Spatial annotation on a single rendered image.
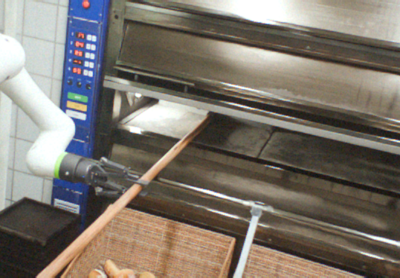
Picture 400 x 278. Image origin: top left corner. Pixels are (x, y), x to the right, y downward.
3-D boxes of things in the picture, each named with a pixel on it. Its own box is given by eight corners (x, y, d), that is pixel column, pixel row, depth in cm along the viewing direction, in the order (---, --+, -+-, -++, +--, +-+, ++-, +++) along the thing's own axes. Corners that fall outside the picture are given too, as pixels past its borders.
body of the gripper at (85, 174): (87, 155, 209) (112, 162, 206) (84, 178, 211) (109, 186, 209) (76, 162, 202) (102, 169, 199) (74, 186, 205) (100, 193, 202)
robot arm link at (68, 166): (56, 184, 205) (58, 158, 202) (72, 172, 215) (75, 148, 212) (72, 189, 203) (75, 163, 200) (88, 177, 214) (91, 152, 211)
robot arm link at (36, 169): (24, 178, 214) (15, 161, 205) (42, 147, 220) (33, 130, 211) (62, 188, 210) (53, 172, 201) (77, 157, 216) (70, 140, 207)
